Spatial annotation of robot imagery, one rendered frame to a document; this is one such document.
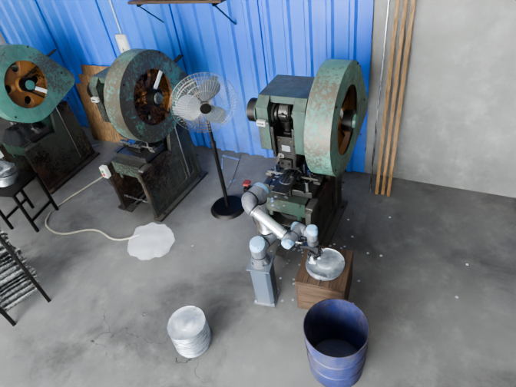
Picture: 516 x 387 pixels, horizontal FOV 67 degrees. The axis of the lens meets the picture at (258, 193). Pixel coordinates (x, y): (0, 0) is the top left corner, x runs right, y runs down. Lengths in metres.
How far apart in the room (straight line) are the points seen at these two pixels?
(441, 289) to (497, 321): 0.43
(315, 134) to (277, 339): 1.60
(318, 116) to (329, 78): 0.25
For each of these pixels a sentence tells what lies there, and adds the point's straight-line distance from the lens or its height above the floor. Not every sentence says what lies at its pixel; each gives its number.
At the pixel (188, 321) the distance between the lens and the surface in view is 3.13.
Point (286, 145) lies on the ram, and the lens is 3.10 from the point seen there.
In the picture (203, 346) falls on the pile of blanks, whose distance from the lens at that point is 3.21.
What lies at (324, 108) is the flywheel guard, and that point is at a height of 1.58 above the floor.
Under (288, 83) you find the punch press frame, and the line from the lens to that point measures 3.12.
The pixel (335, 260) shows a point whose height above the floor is 0.39.
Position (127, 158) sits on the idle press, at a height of 0.65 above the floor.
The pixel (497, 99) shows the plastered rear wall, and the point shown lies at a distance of 4.01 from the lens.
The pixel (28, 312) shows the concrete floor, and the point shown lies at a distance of 4.21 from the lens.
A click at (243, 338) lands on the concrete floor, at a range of 3.25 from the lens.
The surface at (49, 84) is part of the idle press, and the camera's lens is 5.22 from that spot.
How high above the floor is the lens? 2.77
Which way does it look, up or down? 39 degrees down
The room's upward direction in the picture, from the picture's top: 10 degrees counter-clockwise
